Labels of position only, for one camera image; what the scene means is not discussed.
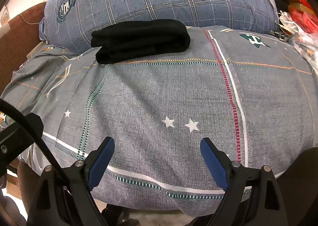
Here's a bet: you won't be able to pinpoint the black pants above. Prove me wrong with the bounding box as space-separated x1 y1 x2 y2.
91 19 190 64

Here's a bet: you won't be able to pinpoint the brown headboard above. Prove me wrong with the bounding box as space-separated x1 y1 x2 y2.
0 2 46 91

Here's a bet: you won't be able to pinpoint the grey patterned bed sheet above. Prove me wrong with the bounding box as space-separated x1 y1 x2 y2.
1 26 317 216

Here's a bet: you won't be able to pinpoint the blue plaid pillow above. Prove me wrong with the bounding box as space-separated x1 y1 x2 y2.
39 0 279 53

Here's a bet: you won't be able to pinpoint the red packaging pile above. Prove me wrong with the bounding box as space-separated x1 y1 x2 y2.
286 0 317 34

